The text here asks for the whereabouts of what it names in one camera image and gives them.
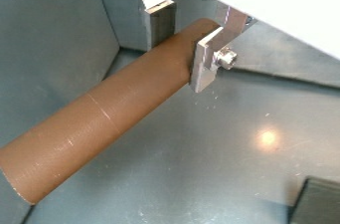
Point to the brown oval cylinder peg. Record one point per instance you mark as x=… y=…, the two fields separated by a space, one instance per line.
x=44 y=156

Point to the black curved fixture cradle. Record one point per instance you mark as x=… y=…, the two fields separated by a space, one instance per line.
x=318 y=202

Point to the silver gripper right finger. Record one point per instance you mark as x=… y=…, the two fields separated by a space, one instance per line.
x=212 y=54

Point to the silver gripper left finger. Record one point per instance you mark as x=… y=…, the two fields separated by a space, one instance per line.
x=159 y=18

